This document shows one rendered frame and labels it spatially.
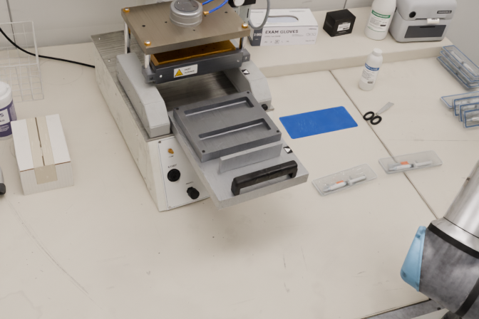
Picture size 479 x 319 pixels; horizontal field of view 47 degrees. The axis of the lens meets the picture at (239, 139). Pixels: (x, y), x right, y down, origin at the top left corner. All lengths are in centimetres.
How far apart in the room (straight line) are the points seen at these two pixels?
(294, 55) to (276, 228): 70
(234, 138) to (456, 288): 55
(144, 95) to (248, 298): 52
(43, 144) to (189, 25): 47
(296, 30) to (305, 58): 10
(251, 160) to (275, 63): 68
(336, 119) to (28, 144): 89
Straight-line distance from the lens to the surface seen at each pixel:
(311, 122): 170
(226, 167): 119
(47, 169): 141
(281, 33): 189
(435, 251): 114
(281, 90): 179
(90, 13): 192
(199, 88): 146
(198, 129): 125
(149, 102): 130
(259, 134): 126
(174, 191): 138
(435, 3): 206
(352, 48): 199
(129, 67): 141
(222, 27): 138
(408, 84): 198
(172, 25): 137
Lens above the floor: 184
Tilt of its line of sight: 43 degrees down
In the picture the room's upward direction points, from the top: 9 degrees clockwise
